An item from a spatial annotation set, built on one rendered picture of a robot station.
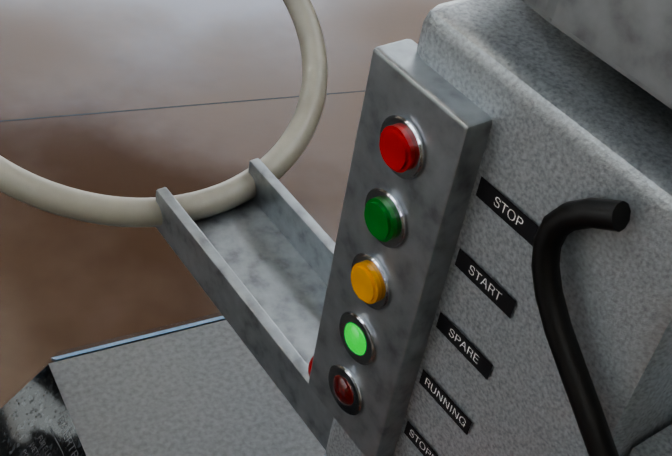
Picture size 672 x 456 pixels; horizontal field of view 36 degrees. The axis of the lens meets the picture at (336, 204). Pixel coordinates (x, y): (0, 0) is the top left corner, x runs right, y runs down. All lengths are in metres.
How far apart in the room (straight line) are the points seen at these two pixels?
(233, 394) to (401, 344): 0.65
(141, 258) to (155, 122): 0.57
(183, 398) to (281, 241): 0.27
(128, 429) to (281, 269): 0.30
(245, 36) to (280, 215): 2.40
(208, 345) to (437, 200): 0.79
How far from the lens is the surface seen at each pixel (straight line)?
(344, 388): 0.69
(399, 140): 0.54
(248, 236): 1.07
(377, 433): 0.68
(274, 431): 1.23
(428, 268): 0.57
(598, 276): 0.50
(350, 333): 0.65
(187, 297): 2.49
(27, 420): 1.28
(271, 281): 1.02
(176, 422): 1.23
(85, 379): 1.27
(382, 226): 0.58
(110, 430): 1.22
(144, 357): 1.29
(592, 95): 0.50
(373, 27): 3.60
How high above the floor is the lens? 1.79
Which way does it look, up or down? 40 degrees down
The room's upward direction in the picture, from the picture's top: 11 degrees clockwise
